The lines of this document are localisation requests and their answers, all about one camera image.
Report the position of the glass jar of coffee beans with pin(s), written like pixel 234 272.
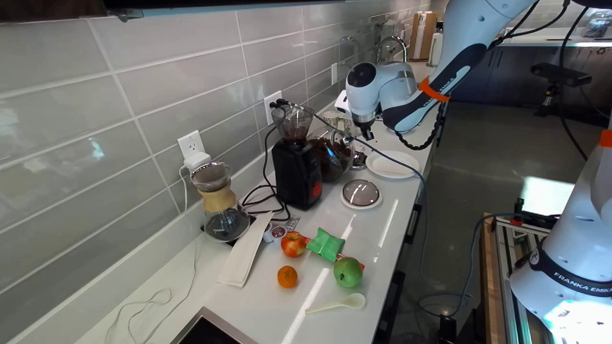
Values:
pixel 334 160

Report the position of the white wall socket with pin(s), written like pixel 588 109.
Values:
pixel 190 142
pixel 334 73
pixel 270 107

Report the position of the small sachet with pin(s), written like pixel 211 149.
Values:
pixel 292 222

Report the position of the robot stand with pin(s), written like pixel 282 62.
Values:
pixel 507 267

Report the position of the red apple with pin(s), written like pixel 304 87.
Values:
pixel 292 244

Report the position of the black coffee grinder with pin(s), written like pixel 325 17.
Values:
pixel 296 172

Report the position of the green packet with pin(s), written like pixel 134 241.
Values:
pixel 326 244

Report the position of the wooden cup dispenser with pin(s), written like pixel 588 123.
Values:
pixel 423 33

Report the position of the pack of white paper filters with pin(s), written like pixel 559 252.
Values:
pixel 244 253

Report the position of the chrome tap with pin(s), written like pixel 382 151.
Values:
pixel 392 40

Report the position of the white mug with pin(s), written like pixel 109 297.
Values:
pixel 331 119

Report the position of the black cooktop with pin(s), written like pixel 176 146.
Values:
pixel 210 332

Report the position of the orange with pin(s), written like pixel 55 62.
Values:
pixel 287 277

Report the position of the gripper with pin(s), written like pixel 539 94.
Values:
pixel 367 130

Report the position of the white bottle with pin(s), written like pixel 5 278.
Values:
pixel 435 48

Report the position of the white charger plug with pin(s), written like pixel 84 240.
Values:
pixel 197 161

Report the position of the wall cabinet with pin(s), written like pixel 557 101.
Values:
pixel 57 8

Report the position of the glass pour-over carafe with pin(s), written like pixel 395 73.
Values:
pixel 221 210

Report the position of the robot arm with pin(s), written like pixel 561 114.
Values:
pixel 569 248

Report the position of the dark cabinet row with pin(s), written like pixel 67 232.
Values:
pixel 516 71

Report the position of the round glass jar lid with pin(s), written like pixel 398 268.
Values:
pixel 361 193

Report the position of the green apple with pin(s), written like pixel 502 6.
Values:
pixel 348 272

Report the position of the coffee pod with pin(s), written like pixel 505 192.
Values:
pixel 278 233

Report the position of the white plate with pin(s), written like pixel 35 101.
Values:
pixel 392 165

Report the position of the camera on tripod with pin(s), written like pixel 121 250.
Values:
pixel 559 74

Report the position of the black scale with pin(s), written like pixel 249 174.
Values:
pixel 246 228

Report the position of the white plastic spoon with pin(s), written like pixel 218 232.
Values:
pixel 351 301

